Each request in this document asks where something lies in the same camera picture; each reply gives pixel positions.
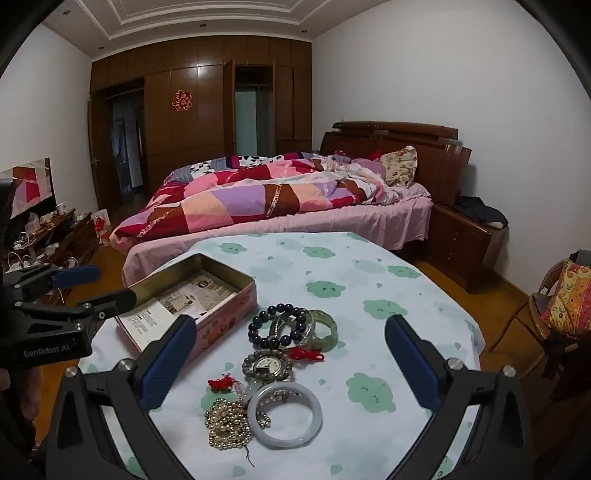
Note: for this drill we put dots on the person's left forearm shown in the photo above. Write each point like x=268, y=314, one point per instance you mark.
x=23, y=406

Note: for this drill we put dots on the bed with patchwork quilt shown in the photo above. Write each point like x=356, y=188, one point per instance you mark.
x=323, y=221

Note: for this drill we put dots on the wooden bed headboard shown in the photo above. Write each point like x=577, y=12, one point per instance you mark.
x=438, y=157

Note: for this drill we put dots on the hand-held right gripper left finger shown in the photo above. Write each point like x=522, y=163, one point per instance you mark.
x=168, y=364

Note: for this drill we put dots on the red paper decoration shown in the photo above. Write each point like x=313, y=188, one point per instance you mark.
x=181, y=101

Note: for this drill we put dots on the wooden dresser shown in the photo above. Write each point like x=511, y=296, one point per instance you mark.
x=78, y=240

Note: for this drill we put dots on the white instruction sheet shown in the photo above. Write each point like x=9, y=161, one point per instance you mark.
x=143, y=323

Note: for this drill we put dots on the green jade bangle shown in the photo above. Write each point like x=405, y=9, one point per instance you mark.
x=328, y=328

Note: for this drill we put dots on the wicker chair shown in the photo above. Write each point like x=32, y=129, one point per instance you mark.
x=550, y=277

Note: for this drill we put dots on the printed brochure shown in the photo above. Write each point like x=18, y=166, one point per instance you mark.
x=194, y=290

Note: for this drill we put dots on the white cup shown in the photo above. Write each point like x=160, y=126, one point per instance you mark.
x=62, y=208

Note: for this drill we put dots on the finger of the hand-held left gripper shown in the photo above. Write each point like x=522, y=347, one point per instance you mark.
x=78, y=276
x=111, y=304

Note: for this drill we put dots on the red knot tassel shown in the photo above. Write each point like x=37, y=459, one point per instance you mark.
x=307, y=355

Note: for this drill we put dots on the jade pendant with red knot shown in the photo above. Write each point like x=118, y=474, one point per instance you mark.
x=219, y=384

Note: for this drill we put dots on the floral pillow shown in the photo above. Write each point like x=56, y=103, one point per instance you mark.
x=399, y=166

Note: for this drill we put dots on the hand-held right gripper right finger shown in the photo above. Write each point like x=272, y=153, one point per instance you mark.
x=413, y=364

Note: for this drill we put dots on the patchwork quilt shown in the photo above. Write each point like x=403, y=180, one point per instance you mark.
x=221, y=203

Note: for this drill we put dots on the pink metal tin box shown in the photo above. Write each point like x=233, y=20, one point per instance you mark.
x=226, y=323

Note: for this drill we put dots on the white jade bangle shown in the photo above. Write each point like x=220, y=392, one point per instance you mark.
x=286, y=441

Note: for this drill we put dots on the framed mirror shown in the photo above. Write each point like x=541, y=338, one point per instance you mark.
x=32, y=184

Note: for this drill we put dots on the wooden wardrobe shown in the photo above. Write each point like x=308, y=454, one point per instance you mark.
x=203, y=115

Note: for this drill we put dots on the dark clothes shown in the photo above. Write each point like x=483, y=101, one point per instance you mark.
x=480, y=210

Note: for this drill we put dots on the wooden nightstand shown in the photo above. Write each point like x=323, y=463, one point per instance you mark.
x=461, y=244

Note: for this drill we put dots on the silver bangle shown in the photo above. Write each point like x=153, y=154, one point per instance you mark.
x=277, y=325

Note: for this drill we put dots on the white and red bag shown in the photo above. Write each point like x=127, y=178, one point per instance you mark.
x=101, y=226

